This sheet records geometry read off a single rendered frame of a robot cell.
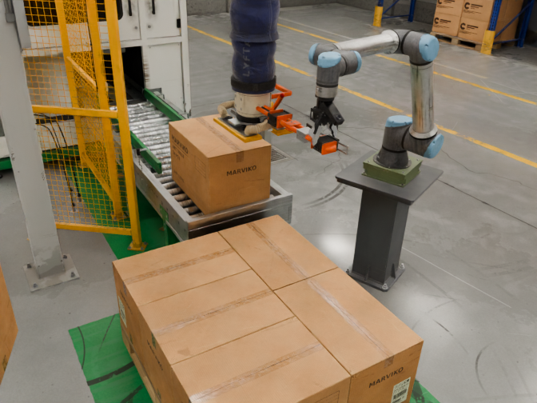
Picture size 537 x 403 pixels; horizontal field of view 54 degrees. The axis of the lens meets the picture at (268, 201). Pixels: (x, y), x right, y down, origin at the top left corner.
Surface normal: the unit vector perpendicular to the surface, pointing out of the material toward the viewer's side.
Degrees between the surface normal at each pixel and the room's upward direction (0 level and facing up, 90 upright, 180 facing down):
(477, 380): 0
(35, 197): 90
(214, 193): 90
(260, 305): 0
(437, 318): 0
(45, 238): 90
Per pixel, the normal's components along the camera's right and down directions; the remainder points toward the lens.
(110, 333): 0.03, -0.87
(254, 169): 0.50, 0.43
